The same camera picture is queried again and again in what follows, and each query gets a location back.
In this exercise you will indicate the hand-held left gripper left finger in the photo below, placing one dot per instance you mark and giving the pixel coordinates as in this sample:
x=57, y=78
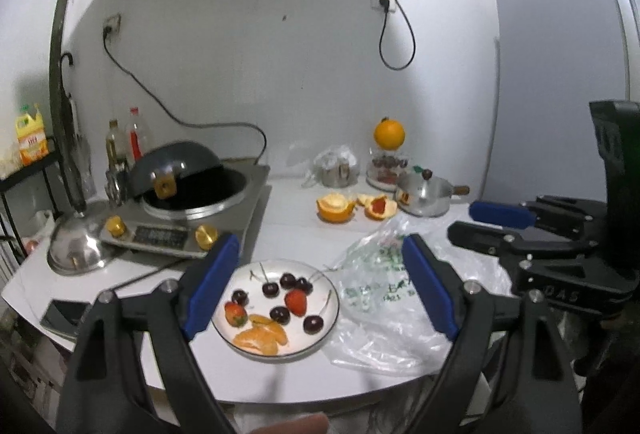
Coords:
x=212, y=284

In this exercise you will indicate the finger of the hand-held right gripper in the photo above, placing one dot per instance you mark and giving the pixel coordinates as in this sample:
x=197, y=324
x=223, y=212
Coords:
x=500, y=214
x=480, y=236

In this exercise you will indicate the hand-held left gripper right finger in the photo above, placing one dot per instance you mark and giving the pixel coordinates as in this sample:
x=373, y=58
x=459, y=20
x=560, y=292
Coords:
x=430, y=286

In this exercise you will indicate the red strawberry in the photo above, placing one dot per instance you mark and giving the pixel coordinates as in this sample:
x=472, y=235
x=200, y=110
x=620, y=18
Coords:
x=235, y=314
x=295, y=302

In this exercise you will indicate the clear plastic bag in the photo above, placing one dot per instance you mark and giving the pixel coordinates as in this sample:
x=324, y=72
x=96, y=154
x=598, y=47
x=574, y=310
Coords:
x=390, y=314

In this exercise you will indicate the peeled orange segment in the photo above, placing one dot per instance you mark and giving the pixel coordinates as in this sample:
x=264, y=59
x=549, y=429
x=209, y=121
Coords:
x=272, y=326
x=255, y=343

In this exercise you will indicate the white plate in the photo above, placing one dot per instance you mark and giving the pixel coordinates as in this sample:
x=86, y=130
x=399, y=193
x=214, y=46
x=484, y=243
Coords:
x=322, y=301

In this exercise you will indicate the person's left hand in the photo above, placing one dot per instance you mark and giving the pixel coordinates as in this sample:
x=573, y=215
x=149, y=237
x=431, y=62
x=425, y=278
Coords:
x=295, y=425

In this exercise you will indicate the dark thin stick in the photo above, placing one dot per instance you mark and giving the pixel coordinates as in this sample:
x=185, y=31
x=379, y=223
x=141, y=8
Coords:
x=150, y=273

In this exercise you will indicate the small steel pot with lid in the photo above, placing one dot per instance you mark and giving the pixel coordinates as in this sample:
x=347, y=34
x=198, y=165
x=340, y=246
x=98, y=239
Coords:
x=425, y=199

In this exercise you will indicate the steel induction cooker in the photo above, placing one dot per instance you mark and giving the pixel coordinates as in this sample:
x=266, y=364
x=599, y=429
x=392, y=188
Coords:
x=245, y=209

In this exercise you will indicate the small orange peel piece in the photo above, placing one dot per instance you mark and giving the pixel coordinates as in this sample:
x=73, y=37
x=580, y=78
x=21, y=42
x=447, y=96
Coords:
x=406, y=197

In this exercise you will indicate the orange peel with red piece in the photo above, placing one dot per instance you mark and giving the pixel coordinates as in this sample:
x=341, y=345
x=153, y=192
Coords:
x=377, y=208

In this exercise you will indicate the clear fruit container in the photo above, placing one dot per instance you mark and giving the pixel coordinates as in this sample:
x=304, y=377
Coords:
x=387, y=169

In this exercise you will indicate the cupped orange peel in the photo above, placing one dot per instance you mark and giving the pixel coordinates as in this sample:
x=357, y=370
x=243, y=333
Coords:
x=334, y=211

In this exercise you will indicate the black wok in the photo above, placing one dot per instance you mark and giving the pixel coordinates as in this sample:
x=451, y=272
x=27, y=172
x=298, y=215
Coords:
x=175, y=162

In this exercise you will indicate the whole orange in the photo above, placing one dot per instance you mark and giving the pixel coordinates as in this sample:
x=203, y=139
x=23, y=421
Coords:
x=389, y=133

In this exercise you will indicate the metal kitchen tool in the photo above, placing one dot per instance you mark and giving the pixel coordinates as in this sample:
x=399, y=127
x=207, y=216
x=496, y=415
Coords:
x=115, y=186

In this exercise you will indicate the grey refrigerator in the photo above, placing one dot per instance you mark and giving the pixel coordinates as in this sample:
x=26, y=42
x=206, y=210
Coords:
x=560, y=89

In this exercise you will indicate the domed steel pot lid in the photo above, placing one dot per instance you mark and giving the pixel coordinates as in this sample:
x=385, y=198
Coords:
x=75, y=246

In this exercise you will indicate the black smartphone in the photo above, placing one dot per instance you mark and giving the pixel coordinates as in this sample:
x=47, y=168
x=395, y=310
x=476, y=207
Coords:
x=65, y=314

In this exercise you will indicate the steel cup in plastic wrap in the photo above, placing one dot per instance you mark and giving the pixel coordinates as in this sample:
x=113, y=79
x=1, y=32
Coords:
x=335, y=169

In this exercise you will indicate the clear bottle with red sauce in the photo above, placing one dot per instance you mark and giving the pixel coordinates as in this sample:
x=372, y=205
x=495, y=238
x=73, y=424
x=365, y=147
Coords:
x=137, y=137

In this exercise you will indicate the dark oil bottle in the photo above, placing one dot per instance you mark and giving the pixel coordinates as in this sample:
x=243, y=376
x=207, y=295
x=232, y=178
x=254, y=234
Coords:
x=116, y=147

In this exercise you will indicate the black metal rack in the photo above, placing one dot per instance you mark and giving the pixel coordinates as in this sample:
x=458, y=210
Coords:
x=25, y=174

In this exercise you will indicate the yellow detergent bottle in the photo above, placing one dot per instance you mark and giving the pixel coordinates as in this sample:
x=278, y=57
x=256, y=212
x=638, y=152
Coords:
x=32, y=139

